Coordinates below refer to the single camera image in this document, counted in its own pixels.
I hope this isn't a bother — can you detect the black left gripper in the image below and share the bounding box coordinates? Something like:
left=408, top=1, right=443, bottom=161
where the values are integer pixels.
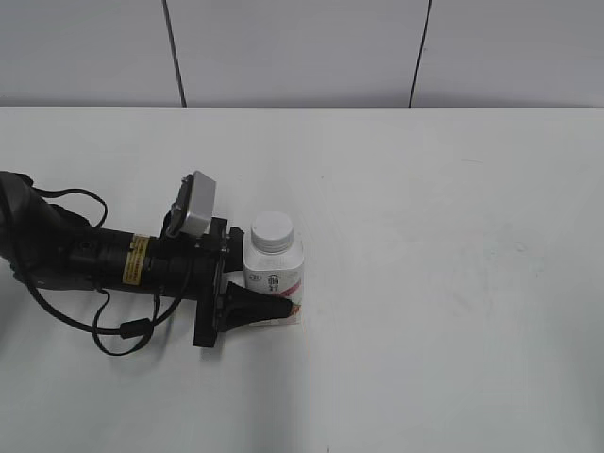
left=191, top=217, right=294, bottom=348

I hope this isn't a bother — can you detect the white square yogurt drink bottle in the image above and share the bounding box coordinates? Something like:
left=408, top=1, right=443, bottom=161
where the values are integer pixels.
left=243, top=234, right=305, bottom=326

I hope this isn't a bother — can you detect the white ribbed screw cap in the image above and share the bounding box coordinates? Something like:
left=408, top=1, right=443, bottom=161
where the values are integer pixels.
left=250, top=211, right=294, bottom=254

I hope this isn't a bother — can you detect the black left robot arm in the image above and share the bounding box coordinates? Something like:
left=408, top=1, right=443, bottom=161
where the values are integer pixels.
left=1, top=171, right=294, bottom=350

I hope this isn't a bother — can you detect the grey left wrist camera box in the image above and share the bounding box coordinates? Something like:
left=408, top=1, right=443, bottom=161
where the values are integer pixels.
left=166, top=171, right=216, bottom=238

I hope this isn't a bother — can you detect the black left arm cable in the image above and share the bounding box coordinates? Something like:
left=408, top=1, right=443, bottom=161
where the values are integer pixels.
left=13, top=188, right=190, bottom=357

